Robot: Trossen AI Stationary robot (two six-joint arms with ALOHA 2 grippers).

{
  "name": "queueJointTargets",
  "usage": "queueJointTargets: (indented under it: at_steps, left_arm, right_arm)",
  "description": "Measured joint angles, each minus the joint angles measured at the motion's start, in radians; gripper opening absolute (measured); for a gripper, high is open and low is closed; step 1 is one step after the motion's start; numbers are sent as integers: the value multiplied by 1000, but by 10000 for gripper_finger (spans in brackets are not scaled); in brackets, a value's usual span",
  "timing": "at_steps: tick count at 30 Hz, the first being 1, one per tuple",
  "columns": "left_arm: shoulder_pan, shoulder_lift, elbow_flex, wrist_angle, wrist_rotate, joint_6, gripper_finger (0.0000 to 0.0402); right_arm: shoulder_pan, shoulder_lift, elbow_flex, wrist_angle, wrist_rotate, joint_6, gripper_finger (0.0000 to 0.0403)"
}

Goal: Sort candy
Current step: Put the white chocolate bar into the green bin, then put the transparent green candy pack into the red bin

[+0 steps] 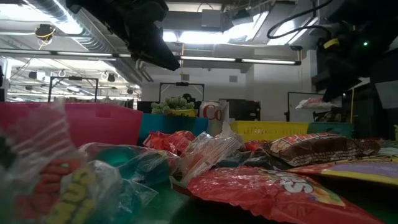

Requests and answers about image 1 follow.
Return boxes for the white red candy packet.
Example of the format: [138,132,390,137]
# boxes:
[295,95,343,110]

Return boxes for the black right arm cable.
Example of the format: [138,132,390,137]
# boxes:
[266,0,335,40]

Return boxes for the brown PayDay packet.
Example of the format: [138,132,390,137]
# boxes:
[269,132,382,167]

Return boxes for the black hanging camera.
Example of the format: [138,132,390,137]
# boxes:
[34,24,57,50]

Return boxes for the teal plastic bin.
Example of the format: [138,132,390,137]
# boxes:
[307,121,354,138]

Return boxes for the yellow power cable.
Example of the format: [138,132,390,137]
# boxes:
[350,88,356,123]

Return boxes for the clear gummy rings bag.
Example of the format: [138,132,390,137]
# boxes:
[0,101,122,224]

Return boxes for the white red candy wrapper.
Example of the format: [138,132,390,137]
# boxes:
[217,121,245,144]

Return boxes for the small red candy packet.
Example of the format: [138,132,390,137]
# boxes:
[245,139,271,152]

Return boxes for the black metal rig frame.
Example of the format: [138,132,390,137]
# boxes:
[48,76,100,103]
[159,82,205,103]

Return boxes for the long LED light bar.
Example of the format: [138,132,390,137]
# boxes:
[0,48,302,66]

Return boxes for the pink plastic bin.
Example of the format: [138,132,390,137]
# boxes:
[0,101,144,147]

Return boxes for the blue plastic bin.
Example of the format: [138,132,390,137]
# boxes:
[138,113,209,146]

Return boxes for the person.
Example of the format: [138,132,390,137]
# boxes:
[182,92,202,110]

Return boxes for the artificial green succulent plant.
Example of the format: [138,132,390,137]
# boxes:
[150,95,196,115]

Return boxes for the black cabinet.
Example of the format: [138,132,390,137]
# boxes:
[228,99,261,121]

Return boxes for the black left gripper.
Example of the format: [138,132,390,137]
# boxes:
[65,0,181,72]

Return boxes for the clear orange gummy bag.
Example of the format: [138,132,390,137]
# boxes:
[178,131,245,184]

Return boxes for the clear blue gummy bag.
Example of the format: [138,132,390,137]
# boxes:
[79,142,181,215]

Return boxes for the red Skittles packet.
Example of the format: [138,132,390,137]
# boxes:
[143,129,197,156]
[186,165,386,224]

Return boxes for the yellow plastic basket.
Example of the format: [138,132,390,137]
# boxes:
[229,120,310,142]

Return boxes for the white board black frame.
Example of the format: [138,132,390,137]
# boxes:
[286,91,343,123]

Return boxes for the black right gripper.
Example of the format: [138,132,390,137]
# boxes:
[316,18,398,103]

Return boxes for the yellow Sour Patch Kids packet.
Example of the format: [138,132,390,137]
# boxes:
[166,108,198,118]
[285,157,398,187]

